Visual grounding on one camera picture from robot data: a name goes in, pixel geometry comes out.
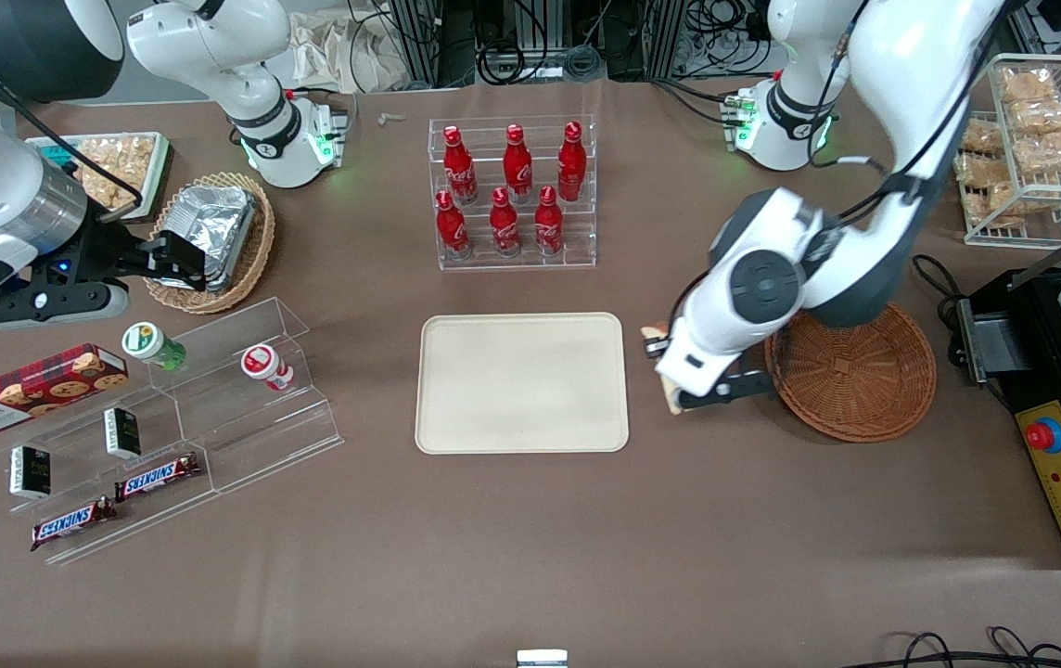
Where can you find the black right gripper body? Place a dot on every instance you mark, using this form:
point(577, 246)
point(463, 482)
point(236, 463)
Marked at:
point(105, 252)

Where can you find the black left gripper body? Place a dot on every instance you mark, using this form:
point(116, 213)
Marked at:
point(654, 347)

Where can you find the triangle sandwich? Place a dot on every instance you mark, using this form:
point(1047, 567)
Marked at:
point(672, 399)

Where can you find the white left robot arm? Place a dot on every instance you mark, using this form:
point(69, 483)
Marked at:
point(901, 56)

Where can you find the light wicker basket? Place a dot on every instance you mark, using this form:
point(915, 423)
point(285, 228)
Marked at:
point(252, 260)

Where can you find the teal snack tray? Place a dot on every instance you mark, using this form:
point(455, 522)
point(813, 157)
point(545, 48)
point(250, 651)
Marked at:
point(159, 176)

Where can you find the cream plastic tray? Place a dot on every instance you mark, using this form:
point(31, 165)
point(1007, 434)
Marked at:
point(521, 385)

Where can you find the brown wicker basket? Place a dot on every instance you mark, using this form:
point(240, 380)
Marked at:
point(855, 390)

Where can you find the stacked foil containers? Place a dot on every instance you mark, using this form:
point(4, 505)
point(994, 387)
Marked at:
point(210, 223)

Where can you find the tan snack pack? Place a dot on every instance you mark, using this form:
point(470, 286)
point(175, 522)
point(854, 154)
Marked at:
point(113, 153)
point(108, 190)

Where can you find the green cap small bottle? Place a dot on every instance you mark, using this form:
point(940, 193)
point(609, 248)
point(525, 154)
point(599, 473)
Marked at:
point(148, 341)

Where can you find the red cap small bottle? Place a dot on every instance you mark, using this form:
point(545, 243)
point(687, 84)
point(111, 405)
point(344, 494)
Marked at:
point(263, 365)

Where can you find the red tartan cookie box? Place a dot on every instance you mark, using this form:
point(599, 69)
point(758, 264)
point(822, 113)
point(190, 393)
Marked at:
point(30, 390)

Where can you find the red cola bottle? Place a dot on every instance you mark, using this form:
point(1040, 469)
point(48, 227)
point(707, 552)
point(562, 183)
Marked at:
point(452, 229)
point(518, 165)
point(548, 223)
point(459, 167)
point(571, 162)
point(504, 225)

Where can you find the small black white box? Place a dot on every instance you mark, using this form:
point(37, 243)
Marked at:
point(30, 473)
point(122, 433)

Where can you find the clear acrylic bottle rack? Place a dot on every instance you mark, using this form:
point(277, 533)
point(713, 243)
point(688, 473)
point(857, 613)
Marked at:
point(512, 262)

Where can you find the clear acrylic stepped shelf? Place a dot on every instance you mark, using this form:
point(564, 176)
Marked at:
point(252, 436)

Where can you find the Snickers chocolate bar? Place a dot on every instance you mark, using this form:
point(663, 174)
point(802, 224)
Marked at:
point(71, 522)
point(158, 477)

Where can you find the small clear plastic piece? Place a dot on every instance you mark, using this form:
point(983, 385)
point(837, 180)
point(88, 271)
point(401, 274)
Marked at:
point(391, 118)

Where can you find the crumpled beige paper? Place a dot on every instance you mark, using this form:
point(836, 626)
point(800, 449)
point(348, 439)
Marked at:
point(345, 56)

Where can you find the small white grey device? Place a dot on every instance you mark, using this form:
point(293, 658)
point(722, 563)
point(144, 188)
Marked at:
point(542, 659)

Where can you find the tan snack bag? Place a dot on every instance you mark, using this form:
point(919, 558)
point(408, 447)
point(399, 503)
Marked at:
point(1045, 118)
point(1054, 153)
point(982, 137)
point(1029, 85)
point(980, 170)
point(1008, 204)

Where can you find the red emergency stop button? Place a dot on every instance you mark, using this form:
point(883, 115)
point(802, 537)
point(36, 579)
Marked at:
point(1043, 434)

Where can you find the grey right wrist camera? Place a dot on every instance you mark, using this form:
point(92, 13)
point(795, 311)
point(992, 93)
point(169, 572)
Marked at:
point(48, 304)

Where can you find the aluminium frame post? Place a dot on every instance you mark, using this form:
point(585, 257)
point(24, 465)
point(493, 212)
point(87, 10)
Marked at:
point(419, 37)
point(670, 37)

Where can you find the grey metal machine bracket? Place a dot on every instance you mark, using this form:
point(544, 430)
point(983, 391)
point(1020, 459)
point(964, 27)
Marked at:
point(994, 348)

